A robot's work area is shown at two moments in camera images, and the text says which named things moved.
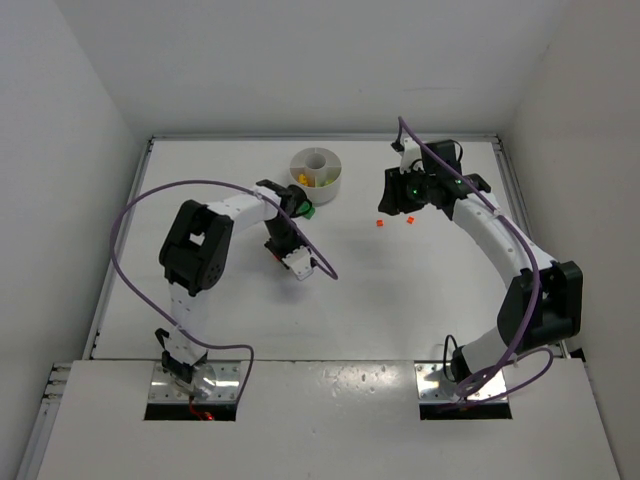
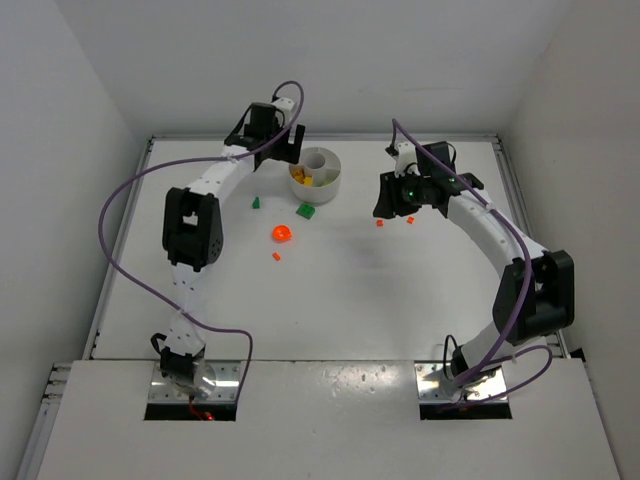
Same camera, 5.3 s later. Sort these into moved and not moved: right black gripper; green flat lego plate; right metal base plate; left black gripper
Moved: left black gripper
Not moved: right metal base plate; green flat lego plate; right black gripper
